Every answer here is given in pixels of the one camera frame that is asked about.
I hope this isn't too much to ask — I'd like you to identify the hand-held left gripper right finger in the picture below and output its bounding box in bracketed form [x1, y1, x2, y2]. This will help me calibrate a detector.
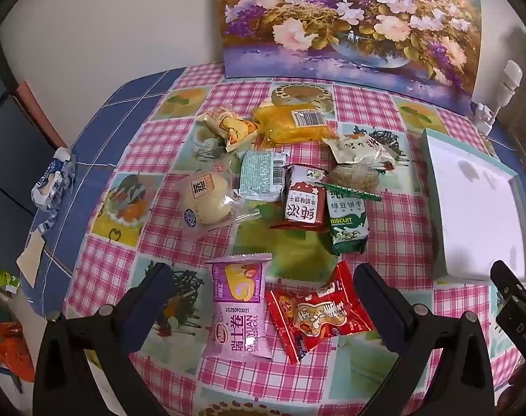
[354, 263, 494, 416]

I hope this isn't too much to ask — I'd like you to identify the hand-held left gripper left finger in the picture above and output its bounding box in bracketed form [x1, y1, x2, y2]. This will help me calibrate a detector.
[33, 262, 177, 416]

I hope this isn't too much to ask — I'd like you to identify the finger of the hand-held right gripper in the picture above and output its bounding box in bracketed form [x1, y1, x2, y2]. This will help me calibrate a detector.
[490, 260, 526, 302]

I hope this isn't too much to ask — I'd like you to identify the red snack packet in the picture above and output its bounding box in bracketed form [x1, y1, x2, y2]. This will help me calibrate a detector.
[265, 261, 376, 365]

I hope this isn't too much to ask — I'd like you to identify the green biscuit packet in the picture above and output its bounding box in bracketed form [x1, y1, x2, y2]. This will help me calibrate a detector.
[315, 182, 383, 255]

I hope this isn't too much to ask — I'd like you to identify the pink swiss roll packet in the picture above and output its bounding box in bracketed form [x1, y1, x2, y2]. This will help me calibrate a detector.
[204, 252, 273, 359]

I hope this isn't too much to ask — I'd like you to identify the white box with mint rim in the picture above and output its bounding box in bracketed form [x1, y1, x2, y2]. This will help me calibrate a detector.
[420, 129, 526, 284]

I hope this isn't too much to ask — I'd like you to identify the round bun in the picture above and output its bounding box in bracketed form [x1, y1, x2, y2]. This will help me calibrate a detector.
[176, 165, 261, 228]

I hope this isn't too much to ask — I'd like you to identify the brown white biscuit packet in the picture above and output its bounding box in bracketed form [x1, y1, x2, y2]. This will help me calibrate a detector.
[269, 164, 328, 231]

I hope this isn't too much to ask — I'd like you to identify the checked printed tablecloth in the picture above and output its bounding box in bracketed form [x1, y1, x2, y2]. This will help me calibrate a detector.
[18, 61, 526, 416]

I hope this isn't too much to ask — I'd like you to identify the beige paper note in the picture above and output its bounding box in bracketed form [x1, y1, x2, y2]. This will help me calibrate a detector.
[17, 229, 47, 289]

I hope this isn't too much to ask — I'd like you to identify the beige snack packet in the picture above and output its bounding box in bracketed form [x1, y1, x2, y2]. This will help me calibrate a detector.
[323, 134, 398, 170]

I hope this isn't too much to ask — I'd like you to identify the mint green snack packet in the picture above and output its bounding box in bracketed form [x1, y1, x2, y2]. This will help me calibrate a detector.
[238, 151, 291, 202]

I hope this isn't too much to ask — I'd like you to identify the orange plastic bag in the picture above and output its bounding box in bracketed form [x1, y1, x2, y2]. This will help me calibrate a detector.
[0, 321, 36, 382]

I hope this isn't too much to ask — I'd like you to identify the green printed packet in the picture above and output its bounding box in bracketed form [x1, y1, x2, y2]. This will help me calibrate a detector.
[0, 262, 21, 295]

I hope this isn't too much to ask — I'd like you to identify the small orange snack packet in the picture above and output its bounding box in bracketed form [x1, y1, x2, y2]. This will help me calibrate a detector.
[222, 119, 260, 153]

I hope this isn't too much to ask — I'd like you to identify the yellow cake packet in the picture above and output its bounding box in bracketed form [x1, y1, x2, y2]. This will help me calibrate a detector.
[252, 105, 337, 145]

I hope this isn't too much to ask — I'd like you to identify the white table lamp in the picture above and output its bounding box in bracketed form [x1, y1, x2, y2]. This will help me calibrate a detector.
[473, 60, 524, 133]

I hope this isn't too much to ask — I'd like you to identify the flower painting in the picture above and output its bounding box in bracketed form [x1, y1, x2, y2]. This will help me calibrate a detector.
[213, 0, 482, 115]

